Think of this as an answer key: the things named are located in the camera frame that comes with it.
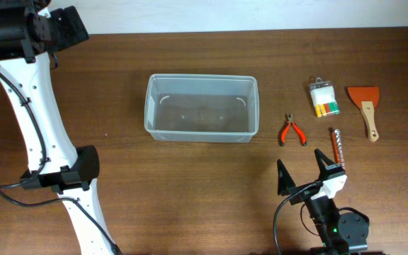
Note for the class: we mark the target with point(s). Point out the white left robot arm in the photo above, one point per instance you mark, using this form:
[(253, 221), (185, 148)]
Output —
[(30, 37)]

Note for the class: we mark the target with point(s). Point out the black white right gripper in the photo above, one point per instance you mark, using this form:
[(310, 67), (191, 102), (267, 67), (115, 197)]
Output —
[(285, 180)]

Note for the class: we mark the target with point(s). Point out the clear plastic container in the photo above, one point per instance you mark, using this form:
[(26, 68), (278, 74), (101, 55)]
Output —
[(202, 108)]

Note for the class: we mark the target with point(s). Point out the red scraper with wooden handle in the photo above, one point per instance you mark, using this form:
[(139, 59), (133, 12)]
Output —
[(366, 98)]

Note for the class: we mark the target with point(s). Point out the masonry drill bit red case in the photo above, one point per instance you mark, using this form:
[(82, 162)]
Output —
[(337, 147)]

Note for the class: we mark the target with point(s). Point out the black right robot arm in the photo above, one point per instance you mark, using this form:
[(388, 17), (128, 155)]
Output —
[(341, 230)]

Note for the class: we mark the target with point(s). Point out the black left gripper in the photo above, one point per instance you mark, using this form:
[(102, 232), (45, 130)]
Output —
[(74, 29)]

